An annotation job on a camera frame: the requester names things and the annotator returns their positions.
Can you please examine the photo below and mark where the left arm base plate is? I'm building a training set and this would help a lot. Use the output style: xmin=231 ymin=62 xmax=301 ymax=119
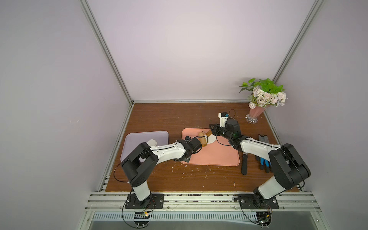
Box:
xmin=124 ymin=193 xmax=164 ymax=209

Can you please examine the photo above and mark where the blue work glove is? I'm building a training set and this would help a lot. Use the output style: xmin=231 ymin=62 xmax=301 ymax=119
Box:
xmin=256 ymin=134 xmax=274 ymax=173

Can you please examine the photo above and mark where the small dough piece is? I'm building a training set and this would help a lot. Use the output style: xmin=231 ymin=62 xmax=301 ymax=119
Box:
xmin=207 ymin=134 xmax=216 ymax=144

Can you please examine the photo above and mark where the pink glass vase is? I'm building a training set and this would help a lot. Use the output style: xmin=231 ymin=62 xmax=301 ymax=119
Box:
xmin=245 ymin=106 xmax=265 ymax=124

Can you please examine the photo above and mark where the black handled metal scraper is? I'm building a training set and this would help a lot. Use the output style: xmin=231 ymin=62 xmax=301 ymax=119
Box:
xmin=241 ymin=154 xmax=248 ymax=175

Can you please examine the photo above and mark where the purple silicone mat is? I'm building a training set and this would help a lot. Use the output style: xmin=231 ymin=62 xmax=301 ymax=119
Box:
xmin=120 ymin=131 xmax=169 ymax=162

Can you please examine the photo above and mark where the large dough ball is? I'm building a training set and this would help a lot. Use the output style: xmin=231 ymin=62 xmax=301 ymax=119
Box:
xmin=147 ymin=139 xmax=157 ymax=146

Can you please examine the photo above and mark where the aluminium frame rail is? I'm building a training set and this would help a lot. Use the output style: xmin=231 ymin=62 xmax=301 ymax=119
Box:
xmin=84 ymin=192 xmax=321 ymax=211

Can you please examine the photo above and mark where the artificial flower bouquet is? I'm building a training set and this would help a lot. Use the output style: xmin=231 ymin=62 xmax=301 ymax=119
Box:
xmin=239 ymin=78 xmax=287 ymax=109

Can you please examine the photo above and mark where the wooden rolling pin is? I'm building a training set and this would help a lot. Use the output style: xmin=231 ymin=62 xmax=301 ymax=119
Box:
xmin=197 ymin=129 xmax=213 ymax=147

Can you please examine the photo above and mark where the pink silicone mat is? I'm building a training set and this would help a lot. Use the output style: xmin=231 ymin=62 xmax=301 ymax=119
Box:
xmin=182 ymin=136 xmax=240 ymax=167

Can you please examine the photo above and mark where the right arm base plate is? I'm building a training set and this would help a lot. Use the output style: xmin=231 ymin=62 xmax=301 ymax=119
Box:
xmin=233 ymin=194 xmax=279 ymax=209

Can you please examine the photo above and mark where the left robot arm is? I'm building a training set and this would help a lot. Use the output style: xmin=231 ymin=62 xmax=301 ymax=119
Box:
xmin=122 ymin=137 xmax=202 ymax=202

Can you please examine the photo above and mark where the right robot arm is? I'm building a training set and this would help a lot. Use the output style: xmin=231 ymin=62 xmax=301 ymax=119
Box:
xmin=209 ymin=117 xmax=311 ymax=200

